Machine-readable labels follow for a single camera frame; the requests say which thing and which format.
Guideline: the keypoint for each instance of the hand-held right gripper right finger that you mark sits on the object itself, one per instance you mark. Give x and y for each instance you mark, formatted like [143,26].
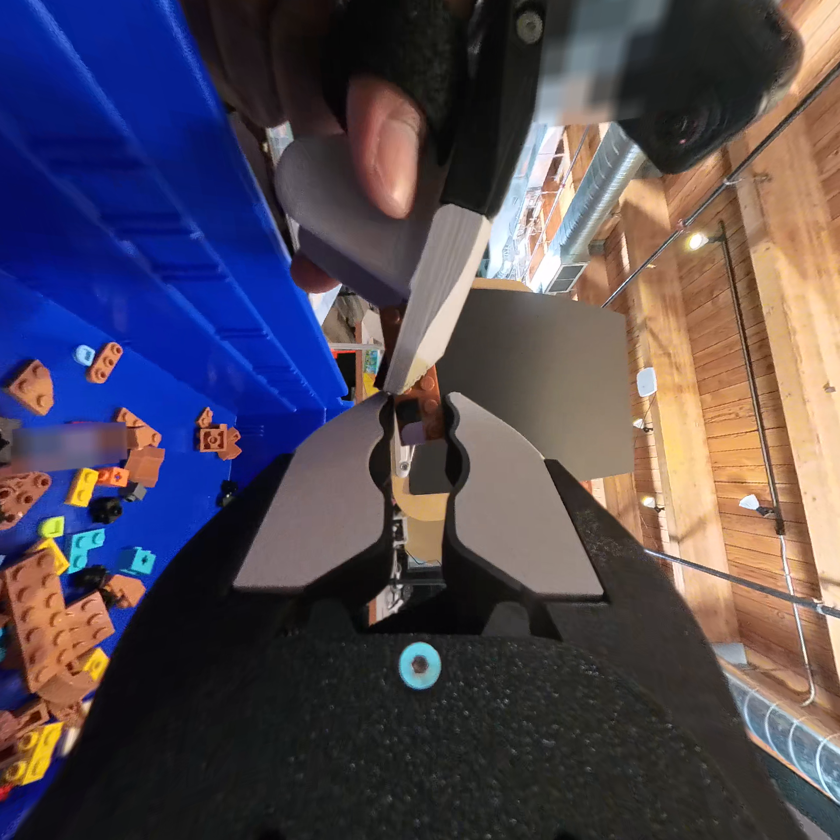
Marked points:
[518,525]

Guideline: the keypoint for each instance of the brick chunk with coloured studs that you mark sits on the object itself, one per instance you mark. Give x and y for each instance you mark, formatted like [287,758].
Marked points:
[433,400]

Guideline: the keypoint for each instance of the pile of loose toy bricks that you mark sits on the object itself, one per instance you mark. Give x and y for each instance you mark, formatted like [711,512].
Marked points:
[39,604]

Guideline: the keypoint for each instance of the person's left hand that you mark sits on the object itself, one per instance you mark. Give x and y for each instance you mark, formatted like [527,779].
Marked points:
[387,151]

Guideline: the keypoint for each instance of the black plywood-edged panel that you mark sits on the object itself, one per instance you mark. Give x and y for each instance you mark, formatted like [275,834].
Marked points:
[544,380]

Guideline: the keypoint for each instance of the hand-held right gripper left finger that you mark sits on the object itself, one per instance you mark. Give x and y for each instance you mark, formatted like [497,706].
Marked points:
[315,518]

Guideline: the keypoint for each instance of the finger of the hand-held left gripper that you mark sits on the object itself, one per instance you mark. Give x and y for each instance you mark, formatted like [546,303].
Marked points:
[439,289]

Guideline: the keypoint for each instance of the silver air duct with grille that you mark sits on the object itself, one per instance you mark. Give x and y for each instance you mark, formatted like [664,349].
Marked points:
[590,197]

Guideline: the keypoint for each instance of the blue plastic bin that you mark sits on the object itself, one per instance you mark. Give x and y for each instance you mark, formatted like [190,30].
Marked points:
[131,197]

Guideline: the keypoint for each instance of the white ceiling access point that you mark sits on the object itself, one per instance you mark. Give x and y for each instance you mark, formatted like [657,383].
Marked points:
[648,382]

